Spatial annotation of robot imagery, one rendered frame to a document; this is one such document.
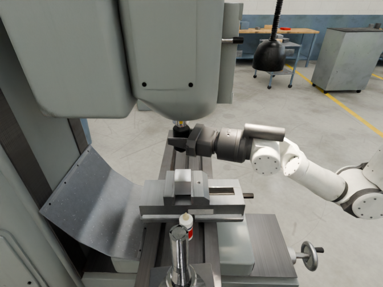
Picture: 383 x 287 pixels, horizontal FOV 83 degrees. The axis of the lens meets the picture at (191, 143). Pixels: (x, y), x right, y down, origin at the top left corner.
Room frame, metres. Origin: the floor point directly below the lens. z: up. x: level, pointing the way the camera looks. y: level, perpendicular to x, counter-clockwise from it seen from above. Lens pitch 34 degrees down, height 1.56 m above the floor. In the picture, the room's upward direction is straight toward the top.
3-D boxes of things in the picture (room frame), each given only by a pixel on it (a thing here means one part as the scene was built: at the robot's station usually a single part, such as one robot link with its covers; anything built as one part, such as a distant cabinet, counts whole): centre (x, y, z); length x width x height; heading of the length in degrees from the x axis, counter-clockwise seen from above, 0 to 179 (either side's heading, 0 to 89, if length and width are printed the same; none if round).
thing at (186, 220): (0.41, 0.02, 0.99); 0.04 x 0.04 x 0.11
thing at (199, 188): (0.53, -0.03, 1.02); 0.12 x 0.06 x 0.04; 1
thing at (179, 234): (0.16, 0.02, 1.26); 0.03 x 0.03 x 0.11
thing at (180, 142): (0.49, 0.04, 1.23); 0.06 x 0.02 x 0.03; 74
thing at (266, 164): (0.45, -0.17, 1.24); 0.11 x 0.11 x 0.11; 74
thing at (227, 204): (0.53, 0.00, 0.99); 0.35 x 0.15 x 0.11; 91
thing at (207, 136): (0.49, -0.06, 1.23); 0.13 x 0.12 x 0.10; 164
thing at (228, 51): (0.52, -0.08, 1.45); 0.04 x 0.04 x 0.21; 89
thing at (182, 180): (0.53, 0.03, 1.05); 0.06 x 0.05 x 0.06; 1
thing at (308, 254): (0.51, -0.47, 0.63); 0.16 x 0.12 x 0.12; 89
